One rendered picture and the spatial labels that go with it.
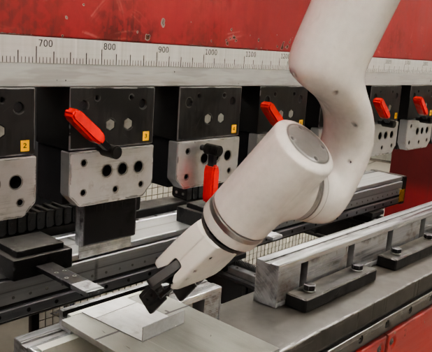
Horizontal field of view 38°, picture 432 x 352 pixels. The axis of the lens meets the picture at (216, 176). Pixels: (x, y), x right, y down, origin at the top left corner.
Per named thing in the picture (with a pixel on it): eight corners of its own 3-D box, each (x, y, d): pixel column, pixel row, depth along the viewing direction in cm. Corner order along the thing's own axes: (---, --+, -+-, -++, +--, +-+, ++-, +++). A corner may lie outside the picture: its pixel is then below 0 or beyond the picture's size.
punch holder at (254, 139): (254, 177, 114) (261, 86, 110) (220, 168, 119) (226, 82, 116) (301, 168, 125) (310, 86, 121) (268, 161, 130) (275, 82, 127)
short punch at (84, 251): (82, 260, 92) (84, 198, 90) (74, 256, 94) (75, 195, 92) (134, 247, 100) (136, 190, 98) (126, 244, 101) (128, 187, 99)
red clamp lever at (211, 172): (212, 205, 100) (216, 146, 98) (194, 200, 103) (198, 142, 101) (219, 204, 102) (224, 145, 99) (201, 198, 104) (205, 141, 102)
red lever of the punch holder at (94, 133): (80, 106, 78) (124, 151, 85) (61, 103, 80) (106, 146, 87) (72, 118, 77) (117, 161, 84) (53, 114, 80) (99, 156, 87)
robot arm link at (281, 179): (261, 193, 83) (205, 181, 78) (325, 126, 76) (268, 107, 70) (282, 244, 78) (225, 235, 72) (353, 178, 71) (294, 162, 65)
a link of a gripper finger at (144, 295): (166, 267, 83) (141, 294, 87) (149, 274, 81) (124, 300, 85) (178, 287, 82) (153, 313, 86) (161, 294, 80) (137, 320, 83)
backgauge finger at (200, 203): (260, 249, 133) (261, 227, 131) (175, 221, 149) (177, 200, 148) (293, 239, 141) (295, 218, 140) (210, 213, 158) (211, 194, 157)
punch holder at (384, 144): (364, 158, 143) (372, 85, 139) (332, 151, 148) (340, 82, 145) (394, 152, 154) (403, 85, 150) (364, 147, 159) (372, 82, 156)
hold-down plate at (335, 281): (305, 313, 129) (306, 300, 128) (284, 305, 132) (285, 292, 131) (375, 280, 150) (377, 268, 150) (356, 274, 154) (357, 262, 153)
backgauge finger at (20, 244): (63, 311, 97) (63, 281, 96) (-18, 264, 114) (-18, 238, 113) (124, 292, 106) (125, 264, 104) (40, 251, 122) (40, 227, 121)
